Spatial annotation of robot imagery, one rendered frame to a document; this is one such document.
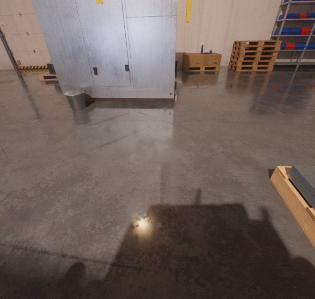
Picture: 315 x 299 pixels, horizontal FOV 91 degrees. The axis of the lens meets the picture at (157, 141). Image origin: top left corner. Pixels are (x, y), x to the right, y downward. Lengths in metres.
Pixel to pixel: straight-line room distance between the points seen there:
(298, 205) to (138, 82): 2.51
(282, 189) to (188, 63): 5.13
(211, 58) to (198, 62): 0.44
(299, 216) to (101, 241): 1.23
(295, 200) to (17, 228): 1.81
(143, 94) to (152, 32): 0.91
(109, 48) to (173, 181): 2.26
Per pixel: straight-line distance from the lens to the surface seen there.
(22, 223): 1.47
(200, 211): 1.21
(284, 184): 1.47
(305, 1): 7.66
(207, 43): 7.24
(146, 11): 2.79
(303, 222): 1.38
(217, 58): 6.24
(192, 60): 6.03
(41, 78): 6.25
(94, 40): 2.98
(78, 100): 2.97
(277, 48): 6.85
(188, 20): 3.47
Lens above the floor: 1.00
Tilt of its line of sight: 33 degrees down
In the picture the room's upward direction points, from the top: 2 degrees counter-clockwise
